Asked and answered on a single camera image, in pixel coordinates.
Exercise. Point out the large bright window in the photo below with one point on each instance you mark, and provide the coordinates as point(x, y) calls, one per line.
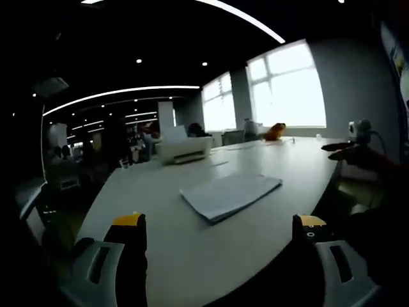
point(287, 86)

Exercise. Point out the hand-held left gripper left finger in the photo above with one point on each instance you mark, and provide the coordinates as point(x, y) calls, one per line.
point(131, 252)

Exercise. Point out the orange plush toy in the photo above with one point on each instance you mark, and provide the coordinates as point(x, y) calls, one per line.
point(275, 132)

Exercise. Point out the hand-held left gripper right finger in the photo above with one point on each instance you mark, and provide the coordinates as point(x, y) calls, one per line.
point(303, 256)

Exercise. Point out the white table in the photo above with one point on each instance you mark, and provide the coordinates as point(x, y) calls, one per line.
point(159, 256)

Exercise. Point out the white printer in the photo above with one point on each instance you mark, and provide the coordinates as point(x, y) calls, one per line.
point(187, 147)

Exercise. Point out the white mesh office chair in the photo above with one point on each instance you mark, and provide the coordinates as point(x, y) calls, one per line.
point(233, 138)

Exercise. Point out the ceiling air conditioner unit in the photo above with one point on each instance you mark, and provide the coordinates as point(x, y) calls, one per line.
point(51, 86)

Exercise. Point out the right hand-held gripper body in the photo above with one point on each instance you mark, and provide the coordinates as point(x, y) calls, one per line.
point(359, 131)

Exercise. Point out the person's right hand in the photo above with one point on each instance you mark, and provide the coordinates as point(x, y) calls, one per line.
point(370, 163)

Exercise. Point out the long curved ceiling light strip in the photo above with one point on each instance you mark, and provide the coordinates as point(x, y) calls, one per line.
point(112, 92)
point(255, 20)

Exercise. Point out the small bright window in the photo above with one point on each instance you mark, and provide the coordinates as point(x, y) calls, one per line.
point(219, 105)

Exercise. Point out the white cylindrical appliance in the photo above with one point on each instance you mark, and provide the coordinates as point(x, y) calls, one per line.
point(251, 129)

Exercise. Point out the blue white wall display board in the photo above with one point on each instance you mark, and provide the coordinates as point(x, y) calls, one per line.
point(397, 64)

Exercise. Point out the stack of printing papers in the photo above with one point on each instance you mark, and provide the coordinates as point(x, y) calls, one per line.
point(230, 195)

